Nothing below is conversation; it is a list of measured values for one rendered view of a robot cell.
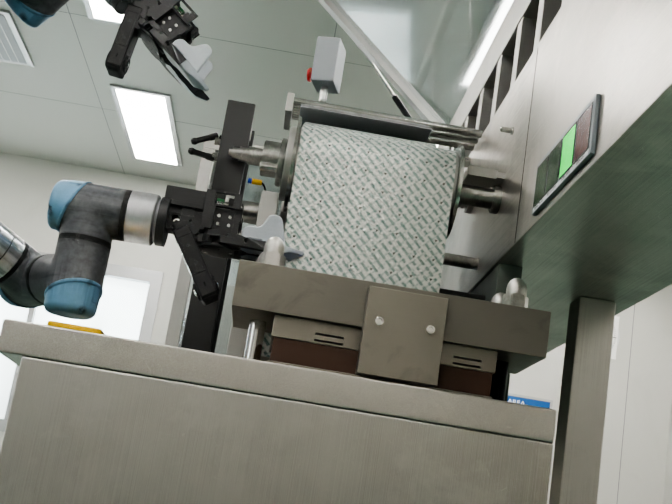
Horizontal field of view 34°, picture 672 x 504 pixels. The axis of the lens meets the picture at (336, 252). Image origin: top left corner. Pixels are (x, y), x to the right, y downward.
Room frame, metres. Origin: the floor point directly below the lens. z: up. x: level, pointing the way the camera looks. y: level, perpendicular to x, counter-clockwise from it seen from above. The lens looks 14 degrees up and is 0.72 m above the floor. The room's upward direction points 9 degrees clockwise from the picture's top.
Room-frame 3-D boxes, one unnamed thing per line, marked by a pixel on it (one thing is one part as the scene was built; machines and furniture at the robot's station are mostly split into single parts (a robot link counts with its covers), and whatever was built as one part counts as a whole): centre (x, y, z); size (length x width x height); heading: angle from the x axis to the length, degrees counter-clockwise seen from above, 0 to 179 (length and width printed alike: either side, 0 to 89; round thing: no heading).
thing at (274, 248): (1.39, 0.08, 1.05); 0.04 x 0.04 x 0.04
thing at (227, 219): (1.55, 0.20, 1.12); 0.12 x 0.08 x 0.09; 92
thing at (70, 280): (1.56, 0.37, 1.01); 0.11 x 0.08 x 0.11; 41
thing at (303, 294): (1.44, -0.08, 1.00); 0.40 x 0.16 x 0.06; 92
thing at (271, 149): (1.87, 0.12, 1.33); 0.06 x 0.06 x 0.06; 2
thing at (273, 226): (1.54, 0.09, 1.11); 0.09 x 0.03 x 0.06; 91
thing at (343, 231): (1.56, -0.04, 1.12); 0.23 x 0.01 x 0.18; 92
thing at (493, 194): (1.63, -0.20, 1.25); 0.07 x 0.04 x 0.04; 92
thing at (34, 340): (2.56, 0.09, 0.88); 2.52 x 0.66 x 0.04; 2
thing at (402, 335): (1.35, -0.10, 0.96); 0.10 x 0.03 x 0.11; 92
